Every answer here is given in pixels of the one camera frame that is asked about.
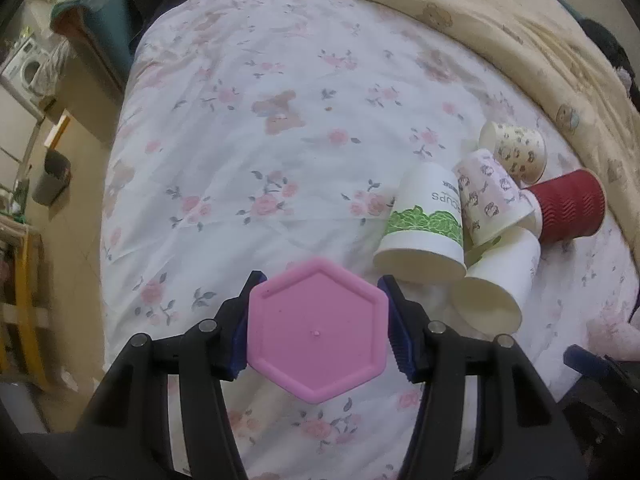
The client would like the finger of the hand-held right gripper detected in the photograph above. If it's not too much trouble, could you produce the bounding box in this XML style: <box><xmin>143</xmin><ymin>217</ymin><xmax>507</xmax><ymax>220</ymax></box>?
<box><xmin>563</xmin><ymin>344</ymin><xmax>612</xmax><ymax>378</ymax></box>

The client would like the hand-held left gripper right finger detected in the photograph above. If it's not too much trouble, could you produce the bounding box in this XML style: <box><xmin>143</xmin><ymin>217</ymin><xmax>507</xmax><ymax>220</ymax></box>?
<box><xmin>377</xmin><ymin>275</ymin><xmax>587</xmax><ymax>480</ymax></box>

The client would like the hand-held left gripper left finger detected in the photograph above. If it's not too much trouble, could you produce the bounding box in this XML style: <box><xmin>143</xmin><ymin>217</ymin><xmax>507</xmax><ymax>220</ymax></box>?
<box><xmin>75</xmin><ymin>270</ymin><xmax>268</xmax><ymax>480</ymax></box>

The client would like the pink hexagonal plastic cup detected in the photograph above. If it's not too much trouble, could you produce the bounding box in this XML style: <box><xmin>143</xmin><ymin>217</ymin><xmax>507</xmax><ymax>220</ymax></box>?
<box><xmin>247</xmin><ymin>256</ymin><xmax>390</xmax><ymax>405</ymax></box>

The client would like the plain white paper cup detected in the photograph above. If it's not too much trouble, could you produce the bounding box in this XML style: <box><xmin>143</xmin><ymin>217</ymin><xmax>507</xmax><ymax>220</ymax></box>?
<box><xmin>450</xmin><ymin>227</ymin><xmax>542</xmax><ymax>336</ymax></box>

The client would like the white paper cup green print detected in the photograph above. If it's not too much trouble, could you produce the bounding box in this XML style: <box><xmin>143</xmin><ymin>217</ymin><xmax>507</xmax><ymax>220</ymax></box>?
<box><xmin>372</xmin><ymin>161</ymin><xmax>468</xmax><ymax>282</ymax></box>

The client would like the red ribbed paper cup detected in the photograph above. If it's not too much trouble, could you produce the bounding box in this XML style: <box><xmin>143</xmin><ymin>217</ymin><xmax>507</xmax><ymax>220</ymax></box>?
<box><xmin>520</xmin><ymin>168</ymin><xmax>607</xmax><ymax>244</ymax></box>

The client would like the pink patterned paper cup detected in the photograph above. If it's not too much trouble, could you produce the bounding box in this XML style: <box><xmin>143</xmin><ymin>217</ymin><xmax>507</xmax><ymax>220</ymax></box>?
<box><xmin>454</xmin><ymin>148</ymin><xmax>540</xmax><ymax>248</ymax></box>

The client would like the cream spotted paper cup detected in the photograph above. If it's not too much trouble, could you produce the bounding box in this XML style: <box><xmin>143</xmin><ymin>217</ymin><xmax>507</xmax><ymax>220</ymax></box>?
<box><xmin>479</xmin><ymin>121</ymin><xmax>547</xmax><ymax>186</ymax></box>

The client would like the pink fluffy cloth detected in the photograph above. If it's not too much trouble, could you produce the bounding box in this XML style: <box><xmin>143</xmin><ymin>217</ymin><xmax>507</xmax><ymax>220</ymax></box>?
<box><xmin>585</xmin><ymin>304</ymin><xmax>640</xmax><ymax>362</ymax></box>

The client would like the white floral bed sheet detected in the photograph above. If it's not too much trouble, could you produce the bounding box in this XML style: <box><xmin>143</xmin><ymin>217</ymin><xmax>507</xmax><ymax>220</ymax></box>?
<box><xmin>100</xmin><ymin>0</ymin><xmax>640</xmax><ymax>480</ymax></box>

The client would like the yellow wooden stool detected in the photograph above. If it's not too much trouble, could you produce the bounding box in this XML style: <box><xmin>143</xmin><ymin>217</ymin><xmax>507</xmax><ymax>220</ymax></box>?
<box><xmin>0</xmin><ymin>217</ymin><xmax>53</xmax><ymax>393</ymax></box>

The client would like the grey trash bin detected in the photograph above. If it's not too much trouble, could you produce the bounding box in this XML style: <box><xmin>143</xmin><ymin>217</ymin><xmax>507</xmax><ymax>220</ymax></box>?
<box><xmin>32</xmin><ymin>148</ymin><xmax>72</xmax><ymax>206</ymax></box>

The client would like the cream printed blanket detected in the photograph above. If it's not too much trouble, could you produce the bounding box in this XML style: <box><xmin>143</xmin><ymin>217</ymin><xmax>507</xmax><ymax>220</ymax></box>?
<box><xmin>235</xmin><ymin>0</ymin><xmax>640</xmax><ymax>223</ymax></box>

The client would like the teal upholstered chair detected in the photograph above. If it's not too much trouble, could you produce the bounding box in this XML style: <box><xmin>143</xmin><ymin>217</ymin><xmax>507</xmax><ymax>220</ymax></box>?
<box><xmin>49</xmin><ymin>0</ymin><xmax>138</xmax><ymax>93</ymax></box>

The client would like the white washing machine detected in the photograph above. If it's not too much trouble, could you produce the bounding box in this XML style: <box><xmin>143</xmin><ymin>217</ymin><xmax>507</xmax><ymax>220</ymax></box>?
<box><xmin>0</xmin><ymin>35</ymin><xmax>52</xmax><ymax>108</ymax></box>

